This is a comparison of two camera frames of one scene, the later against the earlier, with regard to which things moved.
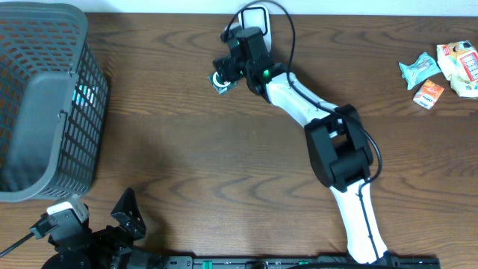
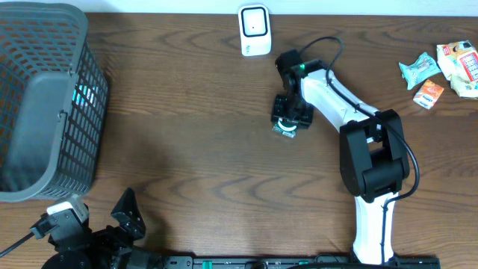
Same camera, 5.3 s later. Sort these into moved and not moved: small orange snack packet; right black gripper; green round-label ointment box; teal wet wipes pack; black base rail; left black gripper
Moved: right black gripper; green round-label ointment box
Not moved: small orange snack packet; left black gripper; teal wet wipes pack; black base rail
